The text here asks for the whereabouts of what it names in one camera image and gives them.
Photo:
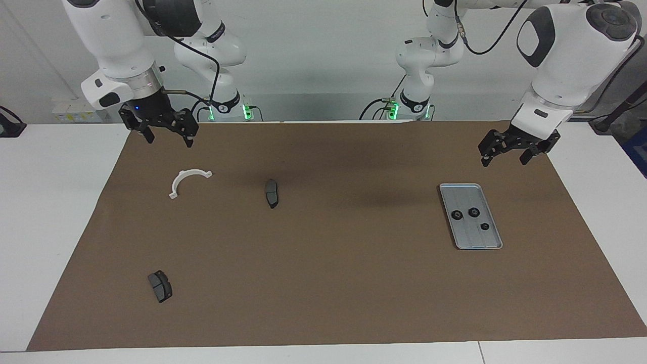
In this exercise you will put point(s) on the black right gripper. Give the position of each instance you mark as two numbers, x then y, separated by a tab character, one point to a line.
154	111

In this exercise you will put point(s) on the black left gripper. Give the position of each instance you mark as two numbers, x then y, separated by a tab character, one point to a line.
530	140

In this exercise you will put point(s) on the small black bearing gear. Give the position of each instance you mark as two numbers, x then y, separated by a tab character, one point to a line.
481	226

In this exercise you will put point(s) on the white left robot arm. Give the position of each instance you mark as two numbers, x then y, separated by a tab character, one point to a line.
571	60

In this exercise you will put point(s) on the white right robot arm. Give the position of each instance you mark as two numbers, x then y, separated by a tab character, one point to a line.
111	40

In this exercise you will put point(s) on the silver metal tray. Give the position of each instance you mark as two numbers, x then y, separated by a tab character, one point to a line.
472	240

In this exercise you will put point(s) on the white power strip box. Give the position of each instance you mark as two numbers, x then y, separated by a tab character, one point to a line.
63	112

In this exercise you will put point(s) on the black tripod leg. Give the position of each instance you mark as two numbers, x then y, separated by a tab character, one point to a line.
624	106

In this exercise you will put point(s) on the blue box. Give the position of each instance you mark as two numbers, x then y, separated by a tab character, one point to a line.
638	151

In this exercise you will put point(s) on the narrow dark grey brake pad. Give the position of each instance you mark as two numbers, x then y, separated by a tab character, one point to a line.
272	193

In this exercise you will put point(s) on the black stand base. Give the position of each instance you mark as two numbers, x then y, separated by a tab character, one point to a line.
10	129

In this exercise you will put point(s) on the wide dark grey brake pad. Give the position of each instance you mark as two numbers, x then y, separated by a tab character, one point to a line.
160	287

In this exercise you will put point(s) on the brown table mat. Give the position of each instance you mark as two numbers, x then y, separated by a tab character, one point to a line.
328	278

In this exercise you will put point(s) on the white curved plastic bracket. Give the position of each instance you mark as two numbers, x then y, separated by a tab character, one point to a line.
174	194

